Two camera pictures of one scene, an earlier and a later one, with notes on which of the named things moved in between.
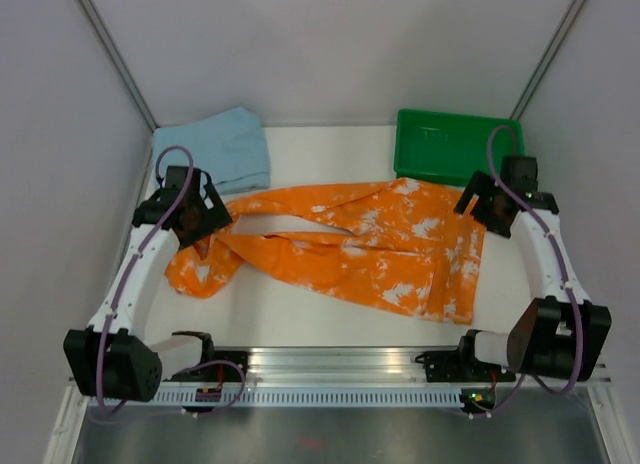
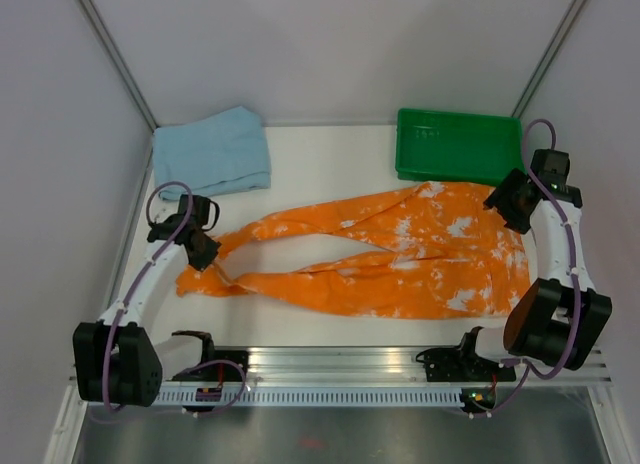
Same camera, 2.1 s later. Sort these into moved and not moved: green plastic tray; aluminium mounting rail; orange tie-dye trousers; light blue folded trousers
Moved: orange tie-dye trousers
Not moved: green plastic tray; light blue folded trousers; aluminium mounting rail
